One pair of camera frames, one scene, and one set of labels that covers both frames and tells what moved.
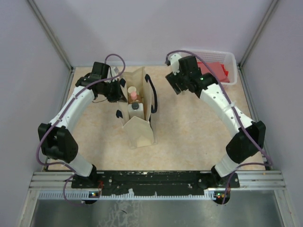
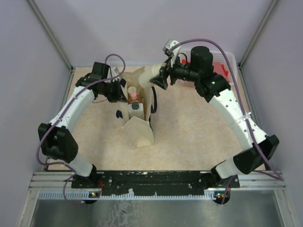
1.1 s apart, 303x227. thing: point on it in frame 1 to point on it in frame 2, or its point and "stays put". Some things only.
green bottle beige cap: [131, 89] stays put
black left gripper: [119, 96] stays put
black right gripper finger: [175, 81] to [161, 79]
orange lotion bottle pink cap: [134, 98] stays put
